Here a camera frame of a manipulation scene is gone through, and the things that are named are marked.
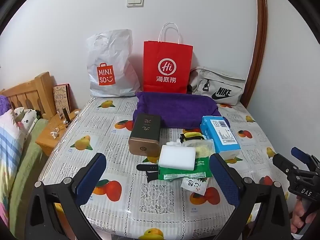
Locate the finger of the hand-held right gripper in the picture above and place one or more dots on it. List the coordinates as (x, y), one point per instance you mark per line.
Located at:
(301, 155)
(285, 165)

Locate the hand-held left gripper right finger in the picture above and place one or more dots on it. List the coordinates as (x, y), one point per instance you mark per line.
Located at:
(225, 180)

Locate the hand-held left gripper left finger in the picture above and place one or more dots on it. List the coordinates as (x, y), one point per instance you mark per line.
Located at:
(92, 180)

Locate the green wet wipes pack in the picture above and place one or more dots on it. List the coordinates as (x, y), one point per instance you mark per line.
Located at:
(197, 172)

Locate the small white snack packet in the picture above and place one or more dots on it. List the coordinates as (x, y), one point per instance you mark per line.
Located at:
(193, 186)

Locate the clear plastic bag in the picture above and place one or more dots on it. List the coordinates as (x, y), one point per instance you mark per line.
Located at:
(203, 148)

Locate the white sponge block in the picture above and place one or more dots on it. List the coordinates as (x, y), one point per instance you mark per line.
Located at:
(177, 157)

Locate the yellow and black pouch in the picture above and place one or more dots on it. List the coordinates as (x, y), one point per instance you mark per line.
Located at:
(192, 136)

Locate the purple fabric tray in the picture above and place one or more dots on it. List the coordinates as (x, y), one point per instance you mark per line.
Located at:
(180, 107)

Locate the person's right hand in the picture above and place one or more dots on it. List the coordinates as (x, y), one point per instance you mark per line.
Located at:
(297, 215)

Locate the blue tissue pack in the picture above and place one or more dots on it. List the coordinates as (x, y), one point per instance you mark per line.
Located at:
(220, 137)

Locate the wooden bedside table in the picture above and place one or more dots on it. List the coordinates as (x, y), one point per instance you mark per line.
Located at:
(47, 140)

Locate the green blanket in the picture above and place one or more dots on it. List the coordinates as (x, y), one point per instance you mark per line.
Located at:
(25, 165)

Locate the small black bottle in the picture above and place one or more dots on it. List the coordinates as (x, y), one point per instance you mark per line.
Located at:
(65, 115)

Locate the dark green tin box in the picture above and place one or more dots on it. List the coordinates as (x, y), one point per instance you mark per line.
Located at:
(145, 132)

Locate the patterned book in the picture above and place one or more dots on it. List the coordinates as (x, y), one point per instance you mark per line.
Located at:
(61, 97)

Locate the white floral pillow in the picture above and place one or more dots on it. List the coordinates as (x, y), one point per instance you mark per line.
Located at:
(27, 120)

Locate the striped pastel bedding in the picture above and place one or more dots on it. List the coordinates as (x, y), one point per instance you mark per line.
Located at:
(10, 140)

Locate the grey waist bag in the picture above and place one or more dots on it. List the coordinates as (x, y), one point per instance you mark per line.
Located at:
(225, 82)

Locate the wooden headboard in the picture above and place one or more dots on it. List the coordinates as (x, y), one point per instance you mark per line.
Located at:
(37, 90)

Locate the white plastic shopping bag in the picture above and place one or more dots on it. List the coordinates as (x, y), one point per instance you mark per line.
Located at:
(110, 55)

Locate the red paper bag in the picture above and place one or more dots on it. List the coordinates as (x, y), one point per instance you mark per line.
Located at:
(166, 55)

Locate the brown wooden door frame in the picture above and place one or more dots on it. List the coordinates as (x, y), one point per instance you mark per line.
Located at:
(260, 42)

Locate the white wall light switch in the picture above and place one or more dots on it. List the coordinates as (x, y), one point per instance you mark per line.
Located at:
(135, 0)

